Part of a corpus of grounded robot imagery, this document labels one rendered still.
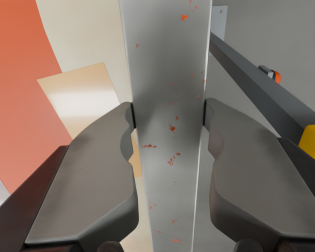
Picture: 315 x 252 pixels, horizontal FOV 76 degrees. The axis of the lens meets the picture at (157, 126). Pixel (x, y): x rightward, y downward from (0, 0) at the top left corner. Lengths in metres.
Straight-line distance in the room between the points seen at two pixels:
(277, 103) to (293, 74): 0.99
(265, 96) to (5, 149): 0.37
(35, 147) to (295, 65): 1.28
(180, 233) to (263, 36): 1.11
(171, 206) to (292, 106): 0.26
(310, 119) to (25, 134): 0.33
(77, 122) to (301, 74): 1.30
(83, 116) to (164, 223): 0.11
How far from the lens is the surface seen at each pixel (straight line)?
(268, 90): 0.41
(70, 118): 0.16
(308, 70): 1.39
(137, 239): 0.28
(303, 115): 0.35
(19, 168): 0.22
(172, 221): 0.18
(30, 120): 0.18
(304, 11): 1.27
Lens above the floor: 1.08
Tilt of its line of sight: 57 degrees down
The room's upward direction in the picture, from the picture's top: 178 degrees counter-clockwise
